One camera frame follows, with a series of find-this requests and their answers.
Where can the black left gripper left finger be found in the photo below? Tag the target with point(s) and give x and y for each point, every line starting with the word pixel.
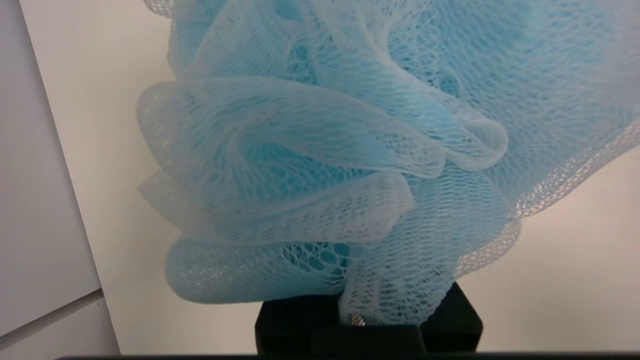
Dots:
pixel 300 330

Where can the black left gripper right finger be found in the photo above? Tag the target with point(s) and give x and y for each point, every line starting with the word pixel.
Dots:
pixel 450 327

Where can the blue mesh bath loofah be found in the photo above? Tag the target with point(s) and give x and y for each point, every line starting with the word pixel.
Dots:
pixel 350 150

